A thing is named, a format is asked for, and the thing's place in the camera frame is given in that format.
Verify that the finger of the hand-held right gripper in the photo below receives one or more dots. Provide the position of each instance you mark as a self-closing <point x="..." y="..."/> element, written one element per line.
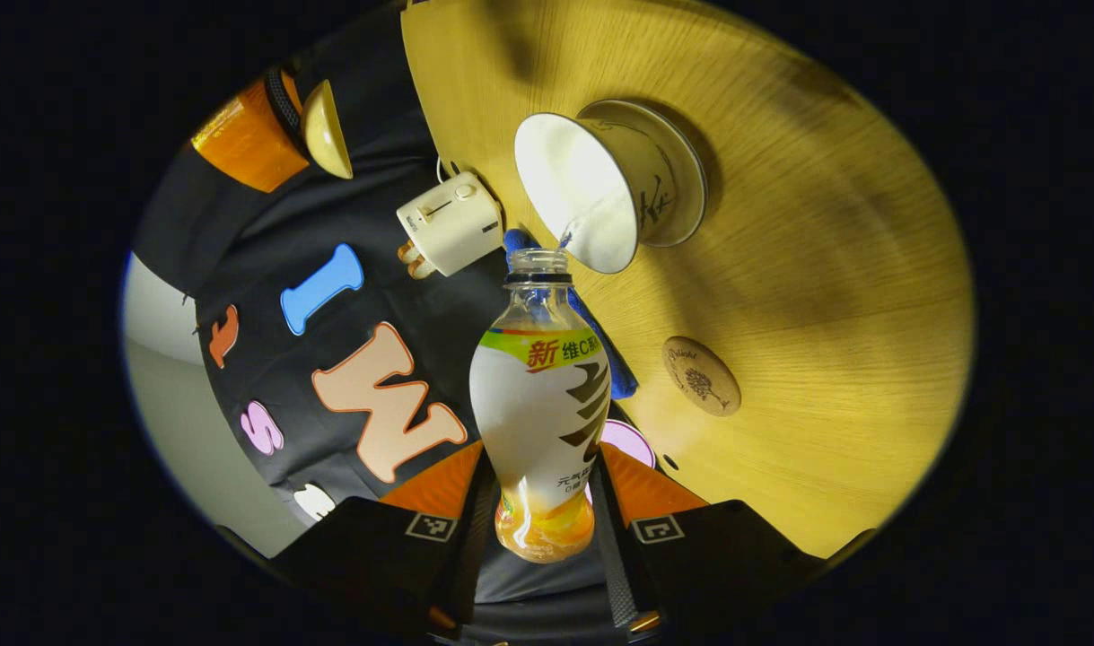
<point x="250" y="144"/>

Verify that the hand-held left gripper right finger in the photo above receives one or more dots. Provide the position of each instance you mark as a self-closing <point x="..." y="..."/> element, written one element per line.
<point x="611" y="574"/>

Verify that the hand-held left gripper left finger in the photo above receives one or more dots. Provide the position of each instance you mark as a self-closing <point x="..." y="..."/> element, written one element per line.
<point x="470" y="574"/>

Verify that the cream teacup lid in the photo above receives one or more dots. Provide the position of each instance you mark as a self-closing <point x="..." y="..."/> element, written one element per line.
<point x="327" y="135"/>

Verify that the white label water bottle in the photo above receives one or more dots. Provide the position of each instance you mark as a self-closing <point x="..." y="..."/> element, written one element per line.
<point x="533" y="422"/>

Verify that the round cork coaster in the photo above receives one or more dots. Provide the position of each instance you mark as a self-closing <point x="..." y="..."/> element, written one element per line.
<point x="701" y="377"/>

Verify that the cream ceramic teacup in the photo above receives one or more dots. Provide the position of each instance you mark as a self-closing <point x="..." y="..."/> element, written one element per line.
<point x="569" y="179"/>

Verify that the toast slice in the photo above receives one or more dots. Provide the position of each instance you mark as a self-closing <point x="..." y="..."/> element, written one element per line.
<point x="408" y="253"/>
<point x="421" y="269"/>

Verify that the white toaster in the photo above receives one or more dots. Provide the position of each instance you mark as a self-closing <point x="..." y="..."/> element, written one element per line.
<point x="448" y="220"/>

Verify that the blue cloth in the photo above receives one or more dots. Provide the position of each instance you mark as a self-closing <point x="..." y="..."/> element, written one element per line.
<point x="614" y="359"/>

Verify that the black backdrop cloth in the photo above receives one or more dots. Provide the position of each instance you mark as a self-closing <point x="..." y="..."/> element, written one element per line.
<point x="403" y="296"/>

